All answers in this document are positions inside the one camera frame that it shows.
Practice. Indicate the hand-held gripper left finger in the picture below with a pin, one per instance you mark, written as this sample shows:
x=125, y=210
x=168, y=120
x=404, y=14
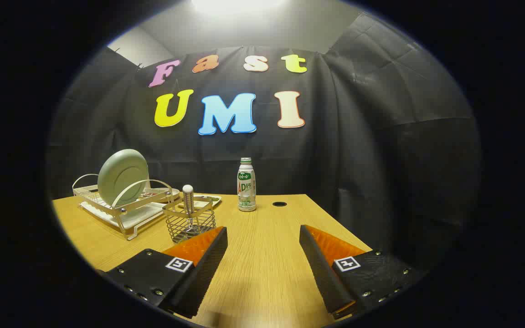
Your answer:
x=208, y=269

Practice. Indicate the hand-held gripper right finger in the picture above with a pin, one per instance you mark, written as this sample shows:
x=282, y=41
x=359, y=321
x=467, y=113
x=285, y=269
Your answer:
x=321, y=273

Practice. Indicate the pale green plate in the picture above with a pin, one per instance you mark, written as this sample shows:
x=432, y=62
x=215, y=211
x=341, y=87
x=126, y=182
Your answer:
x=121, y=175

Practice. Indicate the white divided tray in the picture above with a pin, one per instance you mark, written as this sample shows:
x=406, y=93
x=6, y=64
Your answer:
x=214, y=199

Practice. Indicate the white drip tray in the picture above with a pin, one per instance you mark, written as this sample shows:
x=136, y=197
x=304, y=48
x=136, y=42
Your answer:
x=141, y=217

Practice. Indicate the white drink bottle green label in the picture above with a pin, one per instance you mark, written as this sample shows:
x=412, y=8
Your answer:
x=246, y=191

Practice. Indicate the black backdrop cloth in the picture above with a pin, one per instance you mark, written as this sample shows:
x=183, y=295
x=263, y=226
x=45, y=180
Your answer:
x=358, y=136

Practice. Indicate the ceiling light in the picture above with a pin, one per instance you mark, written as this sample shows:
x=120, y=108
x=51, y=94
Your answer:
x=237, y=3

